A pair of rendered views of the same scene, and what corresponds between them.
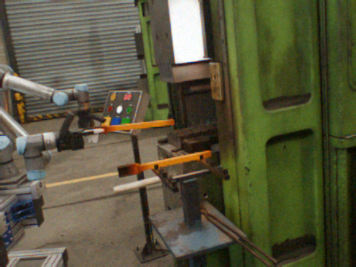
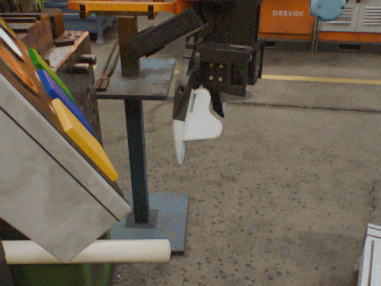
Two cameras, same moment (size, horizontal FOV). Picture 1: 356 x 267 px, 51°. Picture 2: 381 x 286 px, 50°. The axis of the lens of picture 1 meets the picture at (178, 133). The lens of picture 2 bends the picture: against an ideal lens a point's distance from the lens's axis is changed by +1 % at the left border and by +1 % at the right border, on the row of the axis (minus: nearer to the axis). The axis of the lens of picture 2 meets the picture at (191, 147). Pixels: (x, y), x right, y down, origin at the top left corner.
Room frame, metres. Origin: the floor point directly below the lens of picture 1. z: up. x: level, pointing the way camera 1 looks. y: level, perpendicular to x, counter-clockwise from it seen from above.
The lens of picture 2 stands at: (2.75, 0.69, 1.20)
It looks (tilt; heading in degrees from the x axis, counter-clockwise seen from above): 29 degrees down; 200
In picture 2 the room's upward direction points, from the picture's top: straight up
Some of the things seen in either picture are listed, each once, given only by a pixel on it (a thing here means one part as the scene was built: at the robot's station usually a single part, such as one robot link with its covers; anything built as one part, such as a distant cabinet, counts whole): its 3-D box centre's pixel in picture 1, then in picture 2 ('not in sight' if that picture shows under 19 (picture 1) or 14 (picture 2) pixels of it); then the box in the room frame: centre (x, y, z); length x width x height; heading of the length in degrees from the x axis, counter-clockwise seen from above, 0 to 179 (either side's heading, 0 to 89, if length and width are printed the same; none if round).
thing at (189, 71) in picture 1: (201, 67); not in sight; (2.05, -0.17, 1.32); 0.42 x 0.20 x 0.10; 111
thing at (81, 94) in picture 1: (82, 93); not in sight; (2.28, 0.55, 1.23); 0.09 x 0.08 x 0.11; 94
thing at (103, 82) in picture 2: (226, 229); (111, 62); (1.38, -0.15, 0.70); 0.60 x 0.04 x 0.01; 23
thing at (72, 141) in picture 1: (69, 139); not in sight; (1.59, 0.47, 1.10); 0.12 x 0.08 x 0.09; 111
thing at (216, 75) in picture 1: (216, 81); not in sight; (1.73, -0.21, 1.27); 0.09 x 0.02 x 0.17; 21
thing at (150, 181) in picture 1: (147, 182); (60, 251); (2.27, 0.24, 0.62); 0.44 x 0.05 x 0.05; 111
